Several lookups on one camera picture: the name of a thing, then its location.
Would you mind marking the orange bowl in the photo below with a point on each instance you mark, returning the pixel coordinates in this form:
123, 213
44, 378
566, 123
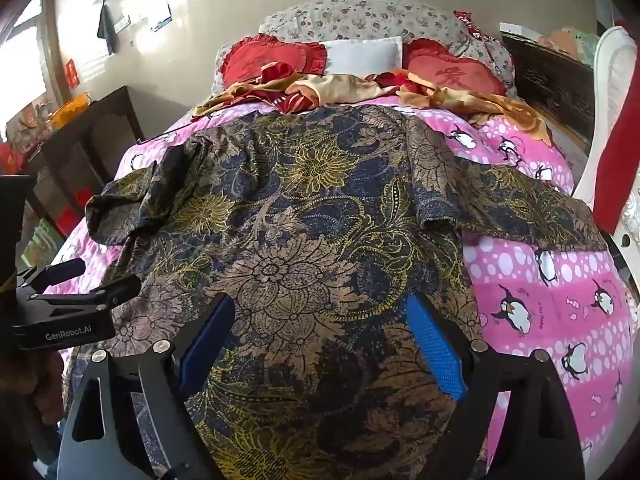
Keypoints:
70, 107

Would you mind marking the red white garment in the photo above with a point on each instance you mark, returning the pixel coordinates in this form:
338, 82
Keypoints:
612, 50

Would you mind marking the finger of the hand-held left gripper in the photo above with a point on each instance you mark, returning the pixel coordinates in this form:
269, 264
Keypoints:
110, 290
62, 272

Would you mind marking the white pillow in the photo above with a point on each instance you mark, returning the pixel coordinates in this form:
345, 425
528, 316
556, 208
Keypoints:
360, 55

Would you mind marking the pink penguin blanket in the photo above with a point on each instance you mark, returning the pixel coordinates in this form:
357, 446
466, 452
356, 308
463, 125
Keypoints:
540, 310

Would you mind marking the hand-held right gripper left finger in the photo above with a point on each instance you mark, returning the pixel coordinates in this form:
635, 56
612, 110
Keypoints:
207, 345

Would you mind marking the person's left hand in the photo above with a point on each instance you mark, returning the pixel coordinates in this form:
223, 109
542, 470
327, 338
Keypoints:
35, 385

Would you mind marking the red box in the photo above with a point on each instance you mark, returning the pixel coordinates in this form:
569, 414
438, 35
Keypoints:
72, 215

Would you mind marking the window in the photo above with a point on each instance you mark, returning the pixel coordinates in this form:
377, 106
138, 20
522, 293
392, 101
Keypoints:
20, 70

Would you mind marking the pastel packages heap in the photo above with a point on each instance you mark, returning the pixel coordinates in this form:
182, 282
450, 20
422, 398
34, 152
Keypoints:
567, 42

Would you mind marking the red heart pillow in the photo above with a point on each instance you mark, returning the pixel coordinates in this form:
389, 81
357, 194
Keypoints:
260, 57
450, 72

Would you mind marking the dark gold floral shirt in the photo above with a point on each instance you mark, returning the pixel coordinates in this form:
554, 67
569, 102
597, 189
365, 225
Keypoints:
300, 240

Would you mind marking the red wall sign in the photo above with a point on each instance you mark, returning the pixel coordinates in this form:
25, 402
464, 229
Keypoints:
71, 71

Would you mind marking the gold red satin cloth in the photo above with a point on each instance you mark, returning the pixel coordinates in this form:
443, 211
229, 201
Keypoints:
340, 87

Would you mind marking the dark carved wooden nightstand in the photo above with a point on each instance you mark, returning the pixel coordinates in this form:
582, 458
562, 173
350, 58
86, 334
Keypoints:
550, 85

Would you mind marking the dark hanging cloth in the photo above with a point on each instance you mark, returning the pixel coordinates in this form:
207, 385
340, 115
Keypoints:
106, 27

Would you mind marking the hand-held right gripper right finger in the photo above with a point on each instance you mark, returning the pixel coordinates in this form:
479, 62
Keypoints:
435, 350

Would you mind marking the red patterned cushion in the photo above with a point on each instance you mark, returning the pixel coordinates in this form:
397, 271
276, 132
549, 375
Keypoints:
470, 25

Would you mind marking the dark wooden desk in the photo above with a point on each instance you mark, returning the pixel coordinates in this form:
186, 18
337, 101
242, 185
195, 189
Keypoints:
100, 125

